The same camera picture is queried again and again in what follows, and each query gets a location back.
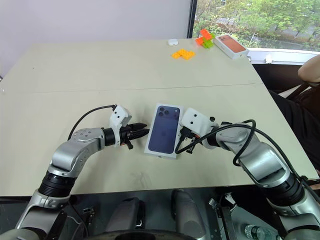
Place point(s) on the person's black clothed body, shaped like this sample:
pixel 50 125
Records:
pixel 302 120

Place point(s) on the small white windowsill object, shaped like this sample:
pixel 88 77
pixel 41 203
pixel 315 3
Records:
pixel 268 59

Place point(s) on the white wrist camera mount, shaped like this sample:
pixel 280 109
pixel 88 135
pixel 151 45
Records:
pixel 120 117
pixel 195 120

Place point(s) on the white windowsill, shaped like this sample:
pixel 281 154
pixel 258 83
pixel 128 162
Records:
pixel 287 56

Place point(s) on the yellow toy brick plate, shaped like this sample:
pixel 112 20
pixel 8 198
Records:
pixel 183 53

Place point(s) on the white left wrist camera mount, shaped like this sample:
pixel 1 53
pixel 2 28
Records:
pixel 120 117

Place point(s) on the green toy brick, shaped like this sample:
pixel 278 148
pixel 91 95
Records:
pixel 208 43

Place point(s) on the person's bare forearm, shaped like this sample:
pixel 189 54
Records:
pixel 310 70

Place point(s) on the white earbuds case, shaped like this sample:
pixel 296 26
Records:
pixel 173 42

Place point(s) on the purple iPhone box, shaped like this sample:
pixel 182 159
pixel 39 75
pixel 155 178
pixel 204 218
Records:
pixel 162 130

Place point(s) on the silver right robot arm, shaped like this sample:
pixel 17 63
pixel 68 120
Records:
pixel 262 160

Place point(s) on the grey metal bracket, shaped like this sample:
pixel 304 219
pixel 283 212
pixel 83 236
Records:
pixel 222 215

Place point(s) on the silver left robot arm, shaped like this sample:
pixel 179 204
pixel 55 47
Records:
pixel 75 147

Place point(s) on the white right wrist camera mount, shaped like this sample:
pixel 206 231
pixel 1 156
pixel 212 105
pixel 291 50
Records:
pixel 195 120

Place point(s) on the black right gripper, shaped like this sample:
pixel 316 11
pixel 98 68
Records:
pixel 187 133

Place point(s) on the orange print phone box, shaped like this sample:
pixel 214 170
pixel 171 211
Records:
pixel 231 47

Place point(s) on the clear plastic water bottle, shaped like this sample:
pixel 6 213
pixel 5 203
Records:
pixel 260 233

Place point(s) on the black window frame post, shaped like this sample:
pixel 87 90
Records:
pixel 191 17

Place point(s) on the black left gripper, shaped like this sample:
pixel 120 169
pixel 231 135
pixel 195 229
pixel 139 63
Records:
pixel 125 137

